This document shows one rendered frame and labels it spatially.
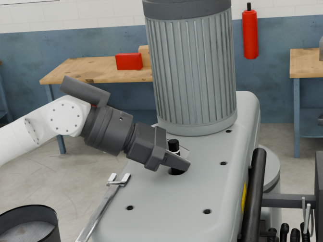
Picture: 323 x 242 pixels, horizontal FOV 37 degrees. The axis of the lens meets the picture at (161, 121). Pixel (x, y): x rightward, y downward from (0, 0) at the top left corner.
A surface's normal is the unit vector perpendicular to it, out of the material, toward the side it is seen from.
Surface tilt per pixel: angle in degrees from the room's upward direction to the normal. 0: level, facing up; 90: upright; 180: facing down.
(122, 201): 0
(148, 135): 30
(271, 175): 0
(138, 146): 90
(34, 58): 90
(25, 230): 0
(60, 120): 75
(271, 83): 90
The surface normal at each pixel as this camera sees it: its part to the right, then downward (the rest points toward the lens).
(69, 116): 0.11, 0.14
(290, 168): -0.11, -0.90
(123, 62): -0.28, 0.43
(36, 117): 0.71, -0.22
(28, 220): 0.08, 0.34
